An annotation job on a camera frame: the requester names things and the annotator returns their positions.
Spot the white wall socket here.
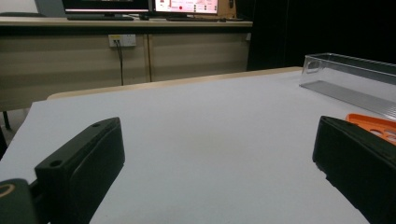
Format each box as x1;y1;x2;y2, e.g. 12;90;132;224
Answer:
107;34;137;49

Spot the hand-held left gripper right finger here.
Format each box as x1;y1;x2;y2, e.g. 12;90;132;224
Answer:
312;115;396;224

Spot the black monitor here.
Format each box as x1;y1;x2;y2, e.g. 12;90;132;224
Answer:
61;0;150;21

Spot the long beige desk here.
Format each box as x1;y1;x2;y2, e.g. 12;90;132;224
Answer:
0;16;254;113

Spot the orange phone case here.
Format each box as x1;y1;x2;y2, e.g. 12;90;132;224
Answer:
345;113;396;146

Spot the black power cable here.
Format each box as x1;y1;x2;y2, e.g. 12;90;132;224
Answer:
115;39;125;87

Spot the black keyboard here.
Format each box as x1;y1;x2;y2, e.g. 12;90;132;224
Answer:
165;16;227;23

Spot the clear plastic tray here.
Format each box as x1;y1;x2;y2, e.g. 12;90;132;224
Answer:
299;52;396;120

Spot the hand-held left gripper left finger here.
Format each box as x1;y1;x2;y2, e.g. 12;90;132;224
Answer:
29;117;126;224

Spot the black curtain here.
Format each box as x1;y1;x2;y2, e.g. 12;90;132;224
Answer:
247;0;396;72

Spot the monitor with white red screen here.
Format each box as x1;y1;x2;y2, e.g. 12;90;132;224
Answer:
152;0;219;16

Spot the brown box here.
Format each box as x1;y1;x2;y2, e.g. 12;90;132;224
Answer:
218;0;237;19

